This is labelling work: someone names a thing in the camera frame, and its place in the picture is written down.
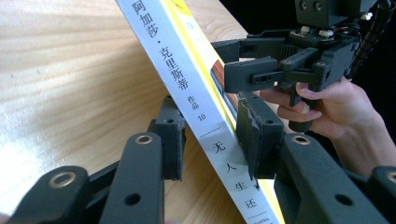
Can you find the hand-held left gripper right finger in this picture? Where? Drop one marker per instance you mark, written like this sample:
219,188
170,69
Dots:
264,140

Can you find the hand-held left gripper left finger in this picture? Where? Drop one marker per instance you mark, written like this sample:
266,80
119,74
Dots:
169,140

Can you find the yellow book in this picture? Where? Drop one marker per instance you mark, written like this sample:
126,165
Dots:
193,93

